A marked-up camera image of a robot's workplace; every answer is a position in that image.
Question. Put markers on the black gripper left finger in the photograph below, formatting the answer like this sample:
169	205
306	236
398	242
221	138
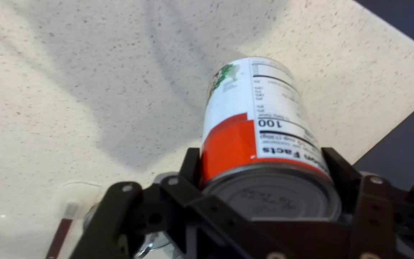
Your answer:
168	210

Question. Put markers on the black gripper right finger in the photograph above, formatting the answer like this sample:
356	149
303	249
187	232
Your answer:
373	210

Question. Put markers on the white and orange food can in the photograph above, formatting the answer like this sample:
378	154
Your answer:
258	130

